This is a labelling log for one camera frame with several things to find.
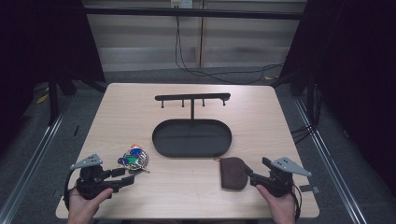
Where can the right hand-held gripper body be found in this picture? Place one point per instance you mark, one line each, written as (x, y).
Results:
(280, 183)

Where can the bunch of keys with coloured tags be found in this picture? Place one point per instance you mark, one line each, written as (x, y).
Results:
(135, 158)

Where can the dark curtain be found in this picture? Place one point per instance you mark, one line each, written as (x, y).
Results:
(351, 77)
(40, 46)

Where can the brown zip pouch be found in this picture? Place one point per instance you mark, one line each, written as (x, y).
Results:
(233, 174)

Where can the black horizontal frame bar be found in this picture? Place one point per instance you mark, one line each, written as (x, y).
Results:
(186, 13)

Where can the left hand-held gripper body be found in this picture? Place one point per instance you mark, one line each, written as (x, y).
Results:
(90, 182)

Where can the black oval tray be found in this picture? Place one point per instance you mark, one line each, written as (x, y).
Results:
(191, 138)

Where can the person's right hand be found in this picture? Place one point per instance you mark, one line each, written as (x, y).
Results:
(281, 208)

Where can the metal floor rail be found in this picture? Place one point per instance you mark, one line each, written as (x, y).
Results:
(34, 155)
(330, 161)

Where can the black stand leg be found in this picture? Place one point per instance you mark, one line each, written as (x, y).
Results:
(53, 99)

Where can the yellow scrap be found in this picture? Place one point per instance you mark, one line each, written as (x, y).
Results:
(42, 98)

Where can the person's left hand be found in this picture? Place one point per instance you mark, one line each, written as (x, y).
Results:
(82, 208)

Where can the grey tape strip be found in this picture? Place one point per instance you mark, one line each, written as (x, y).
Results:
(309, 188)

